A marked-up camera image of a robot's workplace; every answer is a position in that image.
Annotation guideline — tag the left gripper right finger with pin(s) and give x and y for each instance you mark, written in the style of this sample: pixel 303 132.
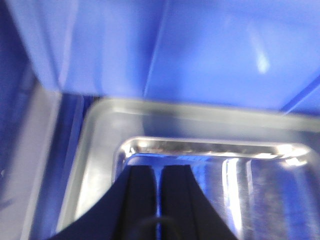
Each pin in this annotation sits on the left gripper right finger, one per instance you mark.
pixel 183 201

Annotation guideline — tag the blue bin upper middle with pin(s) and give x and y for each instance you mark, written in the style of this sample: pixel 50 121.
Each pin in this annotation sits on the blue bin upper middle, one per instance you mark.
pixel 253 54

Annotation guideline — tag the silver metal tray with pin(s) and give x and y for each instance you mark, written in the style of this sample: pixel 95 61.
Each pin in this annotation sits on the silver metal tray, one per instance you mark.
pixel 112 121
pixel 262 190

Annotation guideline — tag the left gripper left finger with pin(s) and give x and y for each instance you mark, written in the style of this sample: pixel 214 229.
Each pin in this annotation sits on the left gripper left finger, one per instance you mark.
pixel 119 214

